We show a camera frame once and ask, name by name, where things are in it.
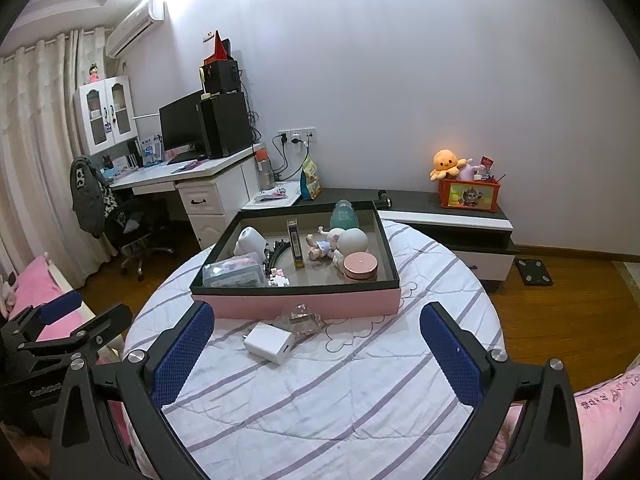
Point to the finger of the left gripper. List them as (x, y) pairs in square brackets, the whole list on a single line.
[(52, 308), (84, 341)]

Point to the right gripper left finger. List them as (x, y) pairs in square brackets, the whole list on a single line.
[(85, 441)]

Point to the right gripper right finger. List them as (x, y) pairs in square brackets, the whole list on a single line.
[(546, 442)]

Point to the white charger adapter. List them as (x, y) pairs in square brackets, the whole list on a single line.
[(269, 342)]

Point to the clear box of blue items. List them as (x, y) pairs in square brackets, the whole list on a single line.
[(244, 271)]

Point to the clear glass bottle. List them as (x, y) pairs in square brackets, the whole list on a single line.
[(301, 321)]

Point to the pink block cat figure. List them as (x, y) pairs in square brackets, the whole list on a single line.
[(277, 278)]

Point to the white mini hair dryer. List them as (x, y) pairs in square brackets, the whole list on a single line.
[(250, 240)]

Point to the blue yellow slim box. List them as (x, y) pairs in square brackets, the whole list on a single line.
[(296, 247)]

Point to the pig baby doll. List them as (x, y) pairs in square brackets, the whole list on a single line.
[(326, 248)]

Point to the white astronaut figurine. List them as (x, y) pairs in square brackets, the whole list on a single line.
[(346, 242)]

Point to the rose gold round tin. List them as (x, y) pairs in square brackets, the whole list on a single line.
[(361, 266)]

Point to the teal round bottle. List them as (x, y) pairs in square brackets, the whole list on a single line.
[(344, 216)]

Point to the pink bed blanket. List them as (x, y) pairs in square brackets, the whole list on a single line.
[(40, 283)]

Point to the beige curtain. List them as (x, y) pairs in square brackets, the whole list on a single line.
[(40, 139)]

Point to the black office chair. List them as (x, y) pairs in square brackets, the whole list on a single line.
[(138, 229)]

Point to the dark jacket on chair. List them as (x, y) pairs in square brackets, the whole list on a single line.
[(93, 199)]

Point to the black floor scale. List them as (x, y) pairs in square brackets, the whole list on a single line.
[(533, 272)]

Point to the white desk with drawers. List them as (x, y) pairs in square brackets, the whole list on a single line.
[(212, 193)]

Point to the pink box with black rim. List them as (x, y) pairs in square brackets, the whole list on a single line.
[(319, 285)]

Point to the low black white cabinet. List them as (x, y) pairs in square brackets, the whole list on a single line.
[(482, 240)]

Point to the white glass-door cabinet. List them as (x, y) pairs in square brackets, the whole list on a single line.
[(104, 114)]

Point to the black computer monitor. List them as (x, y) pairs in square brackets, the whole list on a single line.
[(180, 124)]

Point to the orange cap water bottle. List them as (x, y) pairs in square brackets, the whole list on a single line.
[(265, 172)]

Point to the black computer tower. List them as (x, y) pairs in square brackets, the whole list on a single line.
[(225, 124)]

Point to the snack bag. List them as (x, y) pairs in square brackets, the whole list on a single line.
[(310, 186)]

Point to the red toy storage box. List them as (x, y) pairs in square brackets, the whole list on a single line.
[(469, 195)]

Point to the black speaker on tower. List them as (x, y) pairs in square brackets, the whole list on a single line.
[(220, 77)]

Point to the black object on cabinet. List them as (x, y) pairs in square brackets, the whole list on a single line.
[(384, 201)]

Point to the orange octopus plush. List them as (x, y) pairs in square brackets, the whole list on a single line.
[(447, 165)]

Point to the white air conditioner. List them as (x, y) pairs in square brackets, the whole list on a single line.
[(140, 21)]

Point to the wall power strip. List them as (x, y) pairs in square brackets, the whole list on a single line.
[(306, 134)]

